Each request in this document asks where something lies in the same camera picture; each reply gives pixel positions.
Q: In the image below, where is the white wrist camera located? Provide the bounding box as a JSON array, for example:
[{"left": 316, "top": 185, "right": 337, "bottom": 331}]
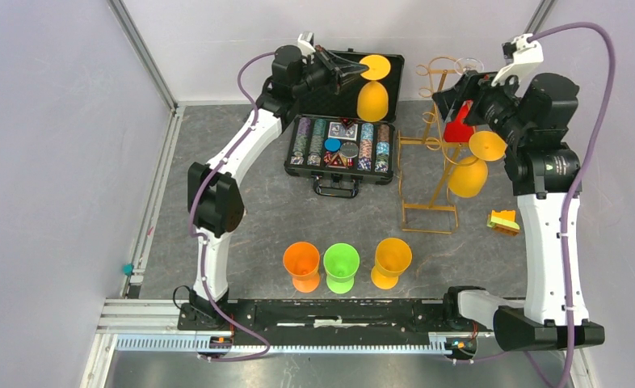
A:
[
  {"left": 491, "top": 33, "right": 544, "bottom": 86},
  {"left": 296, "top": 31, "right": 316, "bottom": 58}
]

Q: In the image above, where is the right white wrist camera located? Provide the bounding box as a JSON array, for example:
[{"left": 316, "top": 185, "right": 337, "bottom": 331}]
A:
[{"left": 491, "top": 33, "right": 544, "bottom": 86}]

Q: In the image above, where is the red triangle all-in marker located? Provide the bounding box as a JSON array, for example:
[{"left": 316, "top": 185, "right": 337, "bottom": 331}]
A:
[{"left": 326, "top": 153, "right": 351, "bottom": 168}]

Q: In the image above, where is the gold wine glass rack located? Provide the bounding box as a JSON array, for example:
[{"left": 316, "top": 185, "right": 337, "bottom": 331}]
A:
[{"left": 397, "top": 56, "right": 469, "bottom": 235}]

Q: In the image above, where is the orange plastic wine glass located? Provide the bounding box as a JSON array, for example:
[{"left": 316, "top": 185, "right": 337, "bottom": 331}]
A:
[{"left": 283, "top": 242, "right": 321, "bottom": 293}]

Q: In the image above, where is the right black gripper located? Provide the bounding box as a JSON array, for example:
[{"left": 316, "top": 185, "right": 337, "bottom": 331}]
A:
[{"left": 433, "top": 65, "right": 532, "bottom": 146}]

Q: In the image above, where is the playing card deck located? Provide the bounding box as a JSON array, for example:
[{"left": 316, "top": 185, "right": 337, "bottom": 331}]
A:
[{"left": 327, "top": 121, "right": 359, "bottom": 141}]

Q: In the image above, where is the teal small object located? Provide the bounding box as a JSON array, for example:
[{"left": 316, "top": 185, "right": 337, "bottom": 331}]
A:
[{"left": 122, "top": 264, "right": 134, "bottom": 277}]

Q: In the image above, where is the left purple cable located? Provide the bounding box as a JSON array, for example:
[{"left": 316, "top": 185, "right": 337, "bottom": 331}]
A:
[{"left": 187, "top": 52, "right": 275, "bottom": 363}]

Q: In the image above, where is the blue round chip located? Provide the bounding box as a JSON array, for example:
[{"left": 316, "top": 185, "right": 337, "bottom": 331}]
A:
[{"left": 324, "top": 138, "right": 342, "bottom": 153}]

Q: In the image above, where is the clear wine glass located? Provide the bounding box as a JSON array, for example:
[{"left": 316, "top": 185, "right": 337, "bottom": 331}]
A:
[{"left": 454, "top": 57, "right": 484, "bottom": 74}]

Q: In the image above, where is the green plastic wine glass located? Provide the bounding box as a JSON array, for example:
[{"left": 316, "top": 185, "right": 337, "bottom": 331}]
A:
[{"left": 323, "top": 242, "right": 360, "bottom": 294}]

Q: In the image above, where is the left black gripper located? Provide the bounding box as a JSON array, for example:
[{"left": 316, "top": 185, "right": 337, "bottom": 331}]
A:
[{"left": 293, "top": 47, "right": 370, "bottom": 99}]

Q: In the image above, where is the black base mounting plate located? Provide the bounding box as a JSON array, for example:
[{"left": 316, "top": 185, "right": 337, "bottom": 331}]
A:
[{"left": 178, "top": 298, "right": 491, "bottom": 347}]

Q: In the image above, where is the white slotted cable duct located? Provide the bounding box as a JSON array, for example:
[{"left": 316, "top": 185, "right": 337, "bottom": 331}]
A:
[{"left": 115, "top": 334, "right": 455, "bottom": 355}]

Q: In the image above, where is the grey dealer button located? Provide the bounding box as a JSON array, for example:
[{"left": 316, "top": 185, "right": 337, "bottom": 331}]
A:
[{"left": 339, "top": 141, "right": 360, "bottom": 158}]

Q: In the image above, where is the yellow wine glass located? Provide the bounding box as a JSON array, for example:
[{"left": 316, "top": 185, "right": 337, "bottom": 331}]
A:
[
  {"left": 371, "top": 238, "right": 413, "bottom": 289},
  {"left": 356, "top": 54, "right": 391, "bottom": 122},
  {"left": 448, "top": 131, "right": 507, "bottom": 198}
]

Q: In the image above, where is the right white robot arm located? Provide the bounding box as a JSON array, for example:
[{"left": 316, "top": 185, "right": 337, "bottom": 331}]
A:
[{"left": 432, "top": 71, "right": 605, "bottom": 352}]

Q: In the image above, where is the yellow wine glass back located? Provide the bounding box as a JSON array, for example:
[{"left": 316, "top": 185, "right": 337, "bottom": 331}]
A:
[{"left": 448, "top": 131, "right": 507, "bottom": 198}]

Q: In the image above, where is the black poker chip case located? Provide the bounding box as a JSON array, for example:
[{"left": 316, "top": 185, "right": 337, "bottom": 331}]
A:
[{"left": 284, "top": 54, "right": 405, "bottom": 199}]

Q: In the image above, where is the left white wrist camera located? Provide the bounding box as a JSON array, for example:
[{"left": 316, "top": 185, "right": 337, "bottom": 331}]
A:
[{"left": 296, "top": 31, "right": 316, "bottom": 58}]

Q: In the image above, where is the orange green toy brick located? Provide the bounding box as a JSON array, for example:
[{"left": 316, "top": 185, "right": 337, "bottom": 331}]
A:
[{"left": 486, "top": 210, "right": 520, "bottom": 236}]

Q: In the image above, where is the red plastic wine glass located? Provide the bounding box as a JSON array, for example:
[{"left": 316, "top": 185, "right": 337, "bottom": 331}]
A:
[{"left": 443, "top": 101, "right": 475, "bottom": 143}]

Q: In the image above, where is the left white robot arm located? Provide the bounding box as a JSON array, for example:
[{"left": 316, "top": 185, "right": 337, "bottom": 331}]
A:
[{"left": 187, "top": 43, "right": 371, "bottom": 330}]

